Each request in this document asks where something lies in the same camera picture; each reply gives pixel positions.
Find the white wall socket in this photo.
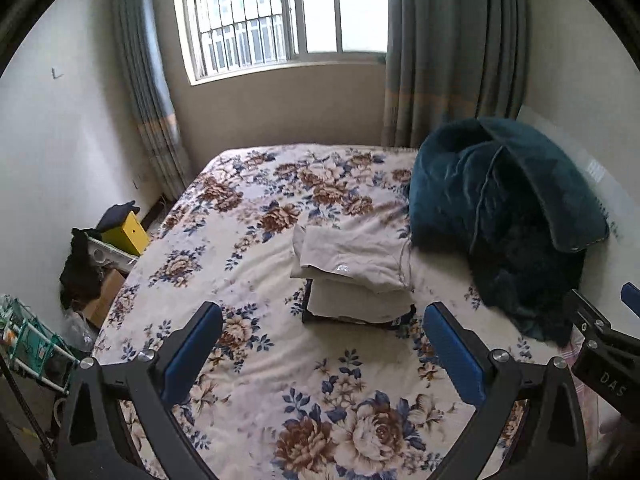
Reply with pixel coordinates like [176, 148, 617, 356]
[51, 67, 64, 80]

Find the barred window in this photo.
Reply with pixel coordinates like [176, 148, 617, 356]
[175, 0, 388, 84]

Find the dark navy cloth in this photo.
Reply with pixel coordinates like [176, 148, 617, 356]
[96, 200, 140, 233]

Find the white bed headboard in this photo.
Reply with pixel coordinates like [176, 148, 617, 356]
[518, 106, 639, 337]

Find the grey striped curtain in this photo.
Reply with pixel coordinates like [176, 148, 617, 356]
[382, 0, 529, 148]
[112, 0, 193, 200]

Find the brown cardboard box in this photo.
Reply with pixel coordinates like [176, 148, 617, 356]
[82, 269, 125, 328]

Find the white plastic crate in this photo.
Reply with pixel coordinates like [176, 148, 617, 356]
[88, 237, 138, 274]

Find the floral bed blanket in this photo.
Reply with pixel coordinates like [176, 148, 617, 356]
[92, 143, 576, 480]

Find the clear plastic bag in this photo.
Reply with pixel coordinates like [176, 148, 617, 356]
[63, 310, 96, 353]

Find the black folded garment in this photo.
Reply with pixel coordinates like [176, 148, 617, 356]
[300, 278, 418, 331]

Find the black clothes pile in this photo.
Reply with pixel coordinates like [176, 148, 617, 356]
[58, 228, 102, 310]

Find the dark teal velvet quilt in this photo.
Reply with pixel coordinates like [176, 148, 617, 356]
[408, 117, 608, 347]

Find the right grey striped curtain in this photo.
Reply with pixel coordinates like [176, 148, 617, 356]
[382, 0, 529, 148]

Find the beige long sleeve shirt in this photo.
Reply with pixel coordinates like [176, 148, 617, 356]
[291, 226, 411, 294]

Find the left grey striped curtain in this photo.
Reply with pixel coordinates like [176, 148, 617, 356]
[112, 0, 193, 200]

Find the teal storage rack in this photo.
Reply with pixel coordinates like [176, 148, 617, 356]
[1, 295, 79, 394]

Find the yellow box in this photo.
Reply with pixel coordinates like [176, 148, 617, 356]
[102, 211, 150, 257]

